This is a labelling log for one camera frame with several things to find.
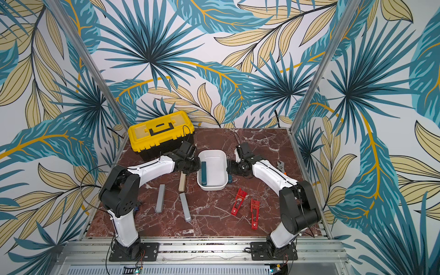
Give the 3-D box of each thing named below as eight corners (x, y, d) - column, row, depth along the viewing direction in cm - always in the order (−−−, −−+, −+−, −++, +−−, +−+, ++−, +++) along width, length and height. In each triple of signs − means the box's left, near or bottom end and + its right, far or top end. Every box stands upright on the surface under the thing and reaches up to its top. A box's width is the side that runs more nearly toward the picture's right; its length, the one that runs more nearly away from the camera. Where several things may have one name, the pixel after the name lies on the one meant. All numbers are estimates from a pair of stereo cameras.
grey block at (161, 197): (157, 213, 86) (155, 210, 83) (161, 187, 95) (159, 184, 92) (162, 212, 86) (161, 210, 84) (166, 186, 95) (165, 184, 92)
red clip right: (250, 229, 82) (251, 227, 80) (250, 200, 91) (251, 198, 89) (260, 230, 82) (261, 228, 80) (259, 201, 91) (260, 199, 89)
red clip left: (227, 212, 87) (227, 210, 85) (238, 189, 94) (239, 187, 92) (236, 217, 85) (237, 215, 83) (247, 193, 93) (248, 192, 91)
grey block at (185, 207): (186, 223, 83) (185, 221, 80) (180, 196, 91) (179, 193, 89) (192, 220, 84) (191, 218, 81) (185, 194, 92) (184, 192, 89)
